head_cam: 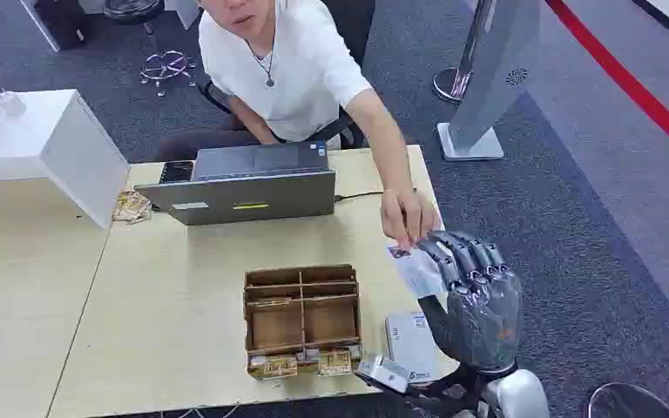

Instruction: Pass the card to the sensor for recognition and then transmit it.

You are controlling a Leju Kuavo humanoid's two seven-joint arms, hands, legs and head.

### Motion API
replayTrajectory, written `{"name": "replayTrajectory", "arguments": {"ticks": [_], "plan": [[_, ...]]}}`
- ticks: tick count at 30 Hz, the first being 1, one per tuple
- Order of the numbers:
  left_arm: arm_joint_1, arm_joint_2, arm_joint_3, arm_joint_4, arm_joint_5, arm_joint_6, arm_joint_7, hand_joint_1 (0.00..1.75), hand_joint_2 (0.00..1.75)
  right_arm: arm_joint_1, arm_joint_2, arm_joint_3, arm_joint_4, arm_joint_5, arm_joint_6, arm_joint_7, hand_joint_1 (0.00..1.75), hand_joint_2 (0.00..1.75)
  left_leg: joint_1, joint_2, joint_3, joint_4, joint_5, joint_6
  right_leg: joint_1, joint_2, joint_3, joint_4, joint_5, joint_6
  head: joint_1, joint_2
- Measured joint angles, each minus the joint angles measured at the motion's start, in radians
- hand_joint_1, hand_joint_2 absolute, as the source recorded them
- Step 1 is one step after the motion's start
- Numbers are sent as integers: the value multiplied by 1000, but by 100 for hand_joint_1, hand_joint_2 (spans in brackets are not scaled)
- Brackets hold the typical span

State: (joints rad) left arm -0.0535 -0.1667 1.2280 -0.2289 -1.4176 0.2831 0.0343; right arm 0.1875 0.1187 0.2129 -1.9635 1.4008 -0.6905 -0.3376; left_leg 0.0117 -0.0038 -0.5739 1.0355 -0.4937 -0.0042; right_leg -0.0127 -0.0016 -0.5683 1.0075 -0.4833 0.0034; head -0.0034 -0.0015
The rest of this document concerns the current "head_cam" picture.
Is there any black office chair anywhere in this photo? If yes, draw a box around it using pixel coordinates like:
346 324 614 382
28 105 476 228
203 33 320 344
203 0 377 151

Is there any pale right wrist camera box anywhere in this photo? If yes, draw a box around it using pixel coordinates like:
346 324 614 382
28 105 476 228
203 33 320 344
355 353 412 397

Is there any red barrier belt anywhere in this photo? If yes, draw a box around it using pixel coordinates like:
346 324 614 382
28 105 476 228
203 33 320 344
544 0 669 167

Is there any white flat card reader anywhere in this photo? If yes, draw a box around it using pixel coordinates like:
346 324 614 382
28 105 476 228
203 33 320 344
384 312 443 386

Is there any person's hand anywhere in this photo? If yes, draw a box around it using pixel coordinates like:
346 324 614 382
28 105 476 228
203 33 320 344
379 187 442 253

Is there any black bin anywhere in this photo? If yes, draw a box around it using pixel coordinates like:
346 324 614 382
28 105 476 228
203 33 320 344
33 0 92 51

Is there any loose pile of cards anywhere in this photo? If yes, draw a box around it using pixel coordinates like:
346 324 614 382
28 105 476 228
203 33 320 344
111 190 153 226

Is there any grey kiosk stand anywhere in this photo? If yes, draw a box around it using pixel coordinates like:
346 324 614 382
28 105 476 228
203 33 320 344
436 0 544 162

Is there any white cabinet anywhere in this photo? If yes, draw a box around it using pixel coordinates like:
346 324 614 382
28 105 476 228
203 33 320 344
0 88 132 231

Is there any thin white cable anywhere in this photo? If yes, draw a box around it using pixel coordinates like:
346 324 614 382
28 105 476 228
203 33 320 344
159 401 245 418

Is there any grey laptop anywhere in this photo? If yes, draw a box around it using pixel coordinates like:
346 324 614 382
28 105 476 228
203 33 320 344
133 140 338 226

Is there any round dark glass object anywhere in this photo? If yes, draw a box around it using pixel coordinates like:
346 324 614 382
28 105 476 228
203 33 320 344
587 381 669 418

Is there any wooden card box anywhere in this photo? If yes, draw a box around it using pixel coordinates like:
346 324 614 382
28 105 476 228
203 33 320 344
243 264 364 357

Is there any chrome stanchion post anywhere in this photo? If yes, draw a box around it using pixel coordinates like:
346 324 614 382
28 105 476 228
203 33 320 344
431 0 497 105

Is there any yellow card in box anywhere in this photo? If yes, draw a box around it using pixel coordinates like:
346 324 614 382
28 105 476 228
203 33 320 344
317 348 354 378
247 354 300 381

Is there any white printed card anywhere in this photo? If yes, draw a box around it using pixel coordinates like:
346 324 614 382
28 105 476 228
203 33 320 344
385 241 449 300

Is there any chrome stool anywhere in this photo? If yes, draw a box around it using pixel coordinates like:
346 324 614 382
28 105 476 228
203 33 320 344
103 0 199 98

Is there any person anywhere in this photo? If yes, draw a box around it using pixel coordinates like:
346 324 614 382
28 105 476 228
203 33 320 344
154 0 442 253

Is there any black laptop cable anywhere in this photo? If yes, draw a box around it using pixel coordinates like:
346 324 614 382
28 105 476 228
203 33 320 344
334 189 385 204

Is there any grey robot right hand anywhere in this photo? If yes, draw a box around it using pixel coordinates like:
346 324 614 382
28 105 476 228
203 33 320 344
416 230 525 374

